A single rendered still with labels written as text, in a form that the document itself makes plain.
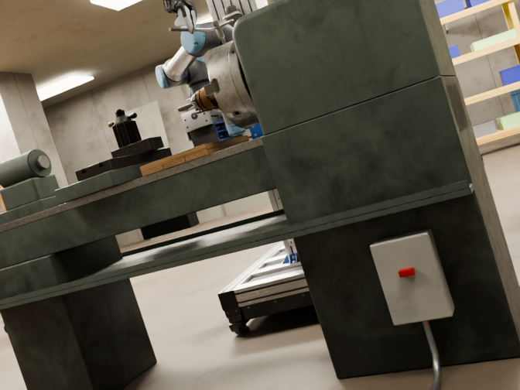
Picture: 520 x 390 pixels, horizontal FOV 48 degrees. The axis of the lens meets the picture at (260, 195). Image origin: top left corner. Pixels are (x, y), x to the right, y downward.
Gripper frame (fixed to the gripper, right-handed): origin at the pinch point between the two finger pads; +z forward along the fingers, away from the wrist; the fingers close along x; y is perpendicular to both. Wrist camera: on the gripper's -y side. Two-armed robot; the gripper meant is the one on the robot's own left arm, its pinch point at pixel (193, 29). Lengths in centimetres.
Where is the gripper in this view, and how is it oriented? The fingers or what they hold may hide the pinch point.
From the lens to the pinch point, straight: 208.0
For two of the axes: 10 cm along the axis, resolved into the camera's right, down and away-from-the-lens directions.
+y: -8.6, 2.6, 4.3
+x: -4.5, -0.3, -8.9
